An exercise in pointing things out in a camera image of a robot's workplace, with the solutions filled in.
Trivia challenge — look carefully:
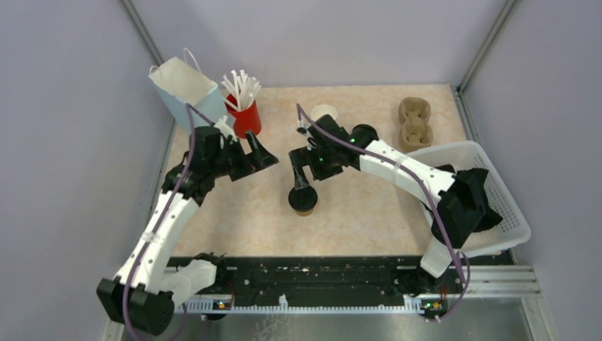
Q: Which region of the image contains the light blue paper bag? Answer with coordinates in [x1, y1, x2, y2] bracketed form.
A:
[148, 48, 235, 133]

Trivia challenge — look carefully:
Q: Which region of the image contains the black cloth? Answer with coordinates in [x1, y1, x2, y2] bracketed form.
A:
[437, 164, 503, 239]

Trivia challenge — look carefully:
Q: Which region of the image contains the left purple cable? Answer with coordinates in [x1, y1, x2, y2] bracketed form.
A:
[121, 103, 215, 341]

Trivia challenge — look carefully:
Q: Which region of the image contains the black plastic cup lid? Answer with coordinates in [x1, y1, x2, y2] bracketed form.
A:
[288, 186, 318, 211]

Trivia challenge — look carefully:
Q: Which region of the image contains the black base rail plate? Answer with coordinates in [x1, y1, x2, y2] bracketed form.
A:
[197, 254, 461, 308]

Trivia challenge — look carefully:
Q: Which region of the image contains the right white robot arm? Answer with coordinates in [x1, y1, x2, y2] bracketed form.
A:
[288, 110, 498, 293]

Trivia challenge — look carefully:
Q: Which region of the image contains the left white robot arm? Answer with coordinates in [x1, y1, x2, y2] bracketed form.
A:
[97, 126, 279, 338]

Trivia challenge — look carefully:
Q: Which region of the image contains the brown paper coffee cup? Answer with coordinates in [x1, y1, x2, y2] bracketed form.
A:
[295, 209, 314, 217]

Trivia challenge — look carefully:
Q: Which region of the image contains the brown cardboard cup carrier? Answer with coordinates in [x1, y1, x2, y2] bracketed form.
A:
[398, 97, 434, 153]

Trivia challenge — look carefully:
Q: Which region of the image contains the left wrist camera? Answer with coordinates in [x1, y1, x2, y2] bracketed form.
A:
[214, 115, 238, 141]

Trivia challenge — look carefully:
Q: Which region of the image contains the stack of paper cups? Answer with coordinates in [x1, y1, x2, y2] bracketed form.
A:
[310, 104, 338, 121]

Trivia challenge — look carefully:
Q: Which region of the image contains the purple cable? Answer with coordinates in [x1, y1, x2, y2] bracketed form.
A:
[295, 103, 471, 325]
[121, 103, 215, 341]

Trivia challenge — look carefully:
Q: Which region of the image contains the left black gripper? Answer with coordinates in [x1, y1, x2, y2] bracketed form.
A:
[209, 129, 278, 181]

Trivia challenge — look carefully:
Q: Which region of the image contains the red straw holder cup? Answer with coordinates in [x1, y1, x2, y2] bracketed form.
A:
[225, 101, 262, 139]

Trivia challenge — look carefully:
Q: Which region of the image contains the white wrapped straws bundle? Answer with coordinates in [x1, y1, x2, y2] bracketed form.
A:
[221, 69, 261, 112]

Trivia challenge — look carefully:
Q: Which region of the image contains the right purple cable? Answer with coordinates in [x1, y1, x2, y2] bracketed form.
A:
[295, 103, 471, 325]

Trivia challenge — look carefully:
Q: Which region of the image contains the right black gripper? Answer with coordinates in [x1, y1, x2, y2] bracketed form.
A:
[290, 144, 343, 190]

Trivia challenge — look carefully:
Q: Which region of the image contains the white plastic basket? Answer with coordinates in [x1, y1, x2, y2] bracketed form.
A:
[409, 141, 532, 257]

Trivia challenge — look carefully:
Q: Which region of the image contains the stack of black lids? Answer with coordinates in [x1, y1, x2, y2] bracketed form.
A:
[349, 124, 379, 149]

